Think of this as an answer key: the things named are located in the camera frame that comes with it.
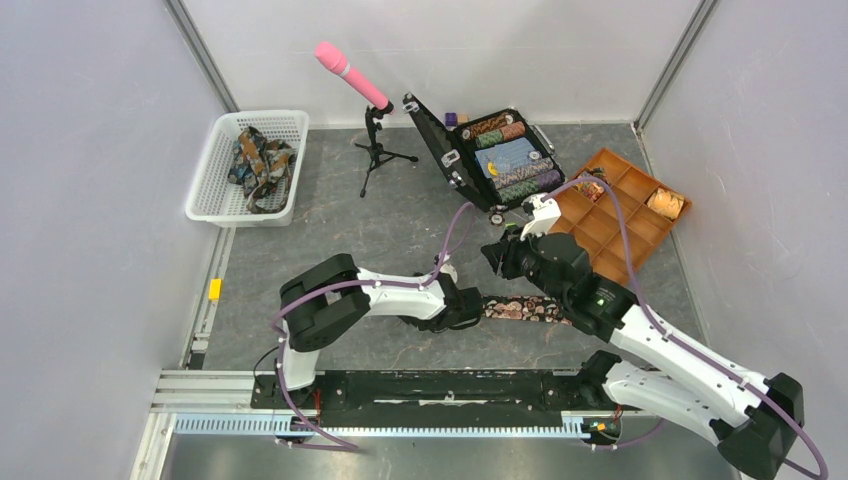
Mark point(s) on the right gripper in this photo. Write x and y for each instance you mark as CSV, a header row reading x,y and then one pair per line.
x,y
503,252

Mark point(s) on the black floral tie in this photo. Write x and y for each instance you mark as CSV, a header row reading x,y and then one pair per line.
x,y
529,308

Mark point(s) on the white plastic basket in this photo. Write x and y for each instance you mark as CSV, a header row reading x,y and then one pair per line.
x,y
214,199

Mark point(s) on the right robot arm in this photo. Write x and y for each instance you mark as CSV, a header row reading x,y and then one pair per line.
x,y
751,419

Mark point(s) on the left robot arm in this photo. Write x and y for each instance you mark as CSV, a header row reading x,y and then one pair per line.
x,y
321,304

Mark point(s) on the loose poker chip stack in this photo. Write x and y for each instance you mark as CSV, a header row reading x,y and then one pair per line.
x,y
496,216

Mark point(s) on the rolled dark patterned tie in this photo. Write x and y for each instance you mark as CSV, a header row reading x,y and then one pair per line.
x,y
590,189

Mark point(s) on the black poker chip case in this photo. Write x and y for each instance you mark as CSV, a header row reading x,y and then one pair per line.
x,y
495,161

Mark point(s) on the rolled tan patterned tie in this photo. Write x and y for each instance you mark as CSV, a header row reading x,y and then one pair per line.
x,y
666,203

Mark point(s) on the black tripod stand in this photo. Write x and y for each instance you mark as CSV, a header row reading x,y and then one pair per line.
x,y
378,155

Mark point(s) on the dark blue patterned tie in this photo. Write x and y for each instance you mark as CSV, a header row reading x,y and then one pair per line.
x,y
263,168

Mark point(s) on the yellow block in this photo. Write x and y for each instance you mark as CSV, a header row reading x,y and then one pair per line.
x,y
214,289

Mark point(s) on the pink microphone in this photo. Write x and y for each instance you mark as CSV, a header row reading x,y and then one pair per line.
x,y
333,60

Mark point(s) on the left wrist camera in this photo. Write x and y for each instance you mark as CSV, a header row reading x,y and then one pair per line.
x,y
446,267

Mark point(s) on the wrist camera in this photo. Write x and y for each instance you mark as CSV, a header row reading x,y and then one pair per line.
x,y
544,212
446,267

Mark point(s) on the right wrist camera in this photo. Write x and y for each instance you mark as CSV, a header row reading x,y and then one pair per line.
x,y
544,212

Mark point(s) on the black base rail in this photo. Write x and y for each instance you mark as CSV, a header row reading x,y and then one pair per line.
x,y
437,398

